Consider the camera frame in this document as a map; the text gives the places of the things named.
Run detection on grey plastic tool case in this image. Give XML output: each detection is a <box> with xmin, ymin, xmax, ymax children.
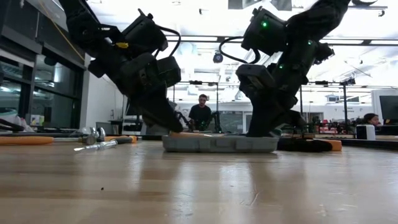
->
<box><xmin>162</xmin><ymin>133</ymin><xmax>280</xmax><ymax>154</ymax></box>

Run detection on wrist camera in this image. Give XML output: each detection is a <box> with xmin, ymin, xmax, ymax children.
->
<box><xmin>157</xmin><ymin>55</ymin><xmax>182</xmax><ymax>88</ymax></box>
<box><xmin>235</xmin><ymin>63</ymin><xmax>276</xmax><ymax>94</ymax></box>

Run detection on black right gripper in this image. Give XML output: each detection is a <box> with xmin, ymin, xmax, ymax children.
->
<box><xmin>247</xmin><ymin>43</ymin><xmax>318</xmax><ymax>138</ymax></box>

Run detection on ceiling light strip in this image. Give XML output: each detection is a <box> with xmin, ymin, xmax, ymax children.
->
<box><xmin>320</xmin><ymin>39</ymin><xmax>398</xmax><ymax>45</ymax></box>
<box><xmin>166</xmin><ymin>35</ymin><xmax>218</xmax><ymax>42</ymax></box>

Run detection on person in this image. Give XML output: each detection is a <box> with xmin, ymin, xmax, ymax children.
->
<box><xmin>0</xmin><ymin>107</ymin><xmax>35</xmax><ymax>133</ymax></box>
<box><xmin>188</xmin><ymin>93</ymin><xmax>214</xmax><ymax>131</ymax></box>
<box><xmin>363</xmin><ymin>113</ymin><xmax>382</xmax><ymax>127</ymax></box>

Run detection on black computer monitor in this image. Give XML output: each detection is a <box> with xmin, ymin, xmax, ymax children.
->
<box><xmin>125</xmin><ymin>96</ymin><xmax>135</xmax><ymax>117</ymax></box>
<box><xmin>378</xmin><ymin>95</ymin><xmax>398</xmax><ymax>121</ymax></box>

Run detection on orange-handled steel hammer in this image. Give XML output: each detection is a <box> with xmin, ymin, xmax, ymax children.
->
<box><xmin>0</xmin><ymin>133</ymin><xmax>98</xmax><ymax>146</ymax></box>

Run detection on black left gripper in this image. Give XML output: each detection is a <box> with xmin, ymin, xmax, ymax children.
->
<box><xmin>114</xmin><ymin>52</ymin><xmax>185</xmax><ymax>133</ymax></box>

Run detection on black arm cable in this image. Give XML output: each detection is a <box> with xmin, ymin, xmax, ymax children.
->
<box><xmin>218</xmin><ymin>36</ymin><xmax>261</xmax><ymax>65</ymax></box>
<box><xmin>154</xmin><ymin>26</ymin><xmax>182</xmax><ymax>58</ymax></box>

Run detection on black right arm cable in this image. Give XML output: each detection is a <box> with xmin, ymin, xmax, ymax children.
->
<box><xmin>218</xmin><ymin>36</ymin><xmax>261</xmax><ymax>65</ymax></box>

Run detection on cluttered background workbench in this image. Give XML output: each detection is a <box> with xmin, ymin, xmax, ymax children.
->
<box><xmin>306</xmin><ymin>116</ymin><xmax>357</xmax><ymax>139</ymax></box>

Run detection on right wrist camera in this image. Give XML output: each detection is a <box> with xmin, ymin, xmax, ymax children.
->
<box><xmin>235</xmin><ymin>63</ymin><xmax>276</xmax><ymax>94</ymax></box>

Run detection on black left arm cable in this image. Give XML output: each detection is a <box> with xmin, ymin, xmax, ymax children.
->
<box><xmin>154</xmin><ymin>26</ymin><xmax>182</xmax><ymax>58</ymax></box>

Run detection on small white carton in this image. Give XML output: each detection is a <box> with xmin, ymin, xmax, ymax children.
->
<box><xmin>30</xmin><ymin>114</ymin><xmax>45</xmax><ymax>127</ymax></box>

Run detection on slim silver screwdriver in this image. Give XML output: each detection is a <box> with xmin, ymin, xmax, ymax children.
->
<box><xmin>73</xmin><ymin>139</ymin><xmax>119</xmax><ymax>152</ymax></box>

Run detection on orange-handled pliers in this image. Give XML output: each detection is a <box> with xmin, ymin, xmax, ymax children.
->
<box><xmin>104</xmin><ymin>134</ymin><xmax>138</xmax><ymax>144</ymax></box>

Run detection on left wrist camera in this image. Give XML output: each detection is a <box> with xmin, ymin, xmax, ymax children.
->
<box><xmin>157</xmin><ymin>55</ymin><xmax>182</xmax><ymax>88</ymax></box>

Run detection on black metal rig frame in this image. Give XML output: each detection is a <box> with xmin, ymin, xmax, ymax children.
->
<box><xmin>0</xmin><ymin>132</ymin><xmax>398</xmax><ymax>152</ymax></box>

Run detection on white box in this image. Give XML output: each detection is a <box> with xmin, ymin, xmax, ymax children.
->
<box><xmin>356</xmin><ymin>124</ymin><xmax>376</xmax><ymax>141</ymax></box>

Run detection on black background desk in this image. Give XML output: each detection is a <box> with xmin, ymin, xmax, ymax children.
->
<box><xmin>108</xmin><ymin>119</ymin><xmax>144</xmax><ymax>135</ymax></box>

